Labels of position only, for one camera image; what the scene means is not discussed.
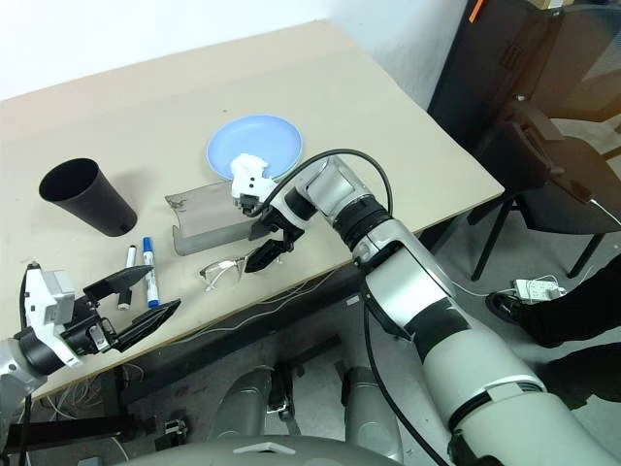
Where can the grey left robot thigh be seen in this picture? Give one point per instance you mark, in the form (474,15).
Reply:
(247,403)

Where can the light blue plate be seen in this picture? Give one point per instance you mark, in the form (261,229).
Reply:
(262,141)

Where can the clear safety glasses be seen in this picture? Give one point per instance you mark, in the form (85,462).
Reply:
(218,269)

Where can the dark brown chair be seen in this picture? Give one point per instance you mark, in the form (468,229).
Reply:
(533,145)

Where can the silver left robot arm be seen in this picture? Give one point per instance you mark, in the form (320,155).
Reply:
(10,369)

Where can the blue whiteboard marker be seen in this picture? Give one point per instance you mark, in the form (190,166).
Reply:
(151,276)

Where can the grey right robot thigh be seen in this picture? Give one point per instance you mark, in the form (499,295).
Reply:
(371,412)

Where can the black leather shoe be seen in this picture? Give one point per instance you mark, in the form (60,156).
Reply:
(507,307)

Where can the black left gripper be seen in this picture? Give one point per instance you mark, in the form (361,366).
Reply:
(87,330)

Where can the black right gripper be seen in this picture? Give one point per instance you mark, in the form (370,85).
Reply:
(286,224)

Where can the grey robot torso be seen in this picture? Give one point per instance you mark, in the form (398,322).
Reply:
(252,451)

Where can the black trouser leg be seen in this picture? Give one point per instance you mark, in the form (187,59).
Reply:
(577,310)

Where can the translucent grey glasses case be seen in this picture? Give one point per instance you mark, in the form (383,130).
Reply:
(204,218)

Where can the black table frame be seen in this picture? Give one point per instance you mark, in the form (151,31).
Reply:
(291,315)

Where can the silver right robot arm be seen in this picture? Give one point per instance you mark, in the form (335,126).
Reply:
(388,272)

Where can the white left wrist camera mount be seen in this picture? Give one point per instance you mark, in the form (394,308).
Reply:
(46,301)

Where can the white power adapter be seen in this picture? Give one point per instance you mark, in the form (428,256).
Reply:
(538,289)

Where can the black plastic cup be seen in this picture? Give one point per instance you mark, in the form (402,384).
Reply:
(94,204)

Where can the black whiteboard marker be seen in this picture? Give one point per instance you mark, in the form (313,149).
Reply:
(129,257)

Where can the grey robot thigh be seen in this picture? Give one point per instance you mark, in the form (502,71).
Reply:
(247,403)
(371,412)

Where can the brown tinted panel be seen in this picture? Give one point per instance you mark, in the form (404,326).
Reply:
(592,58)

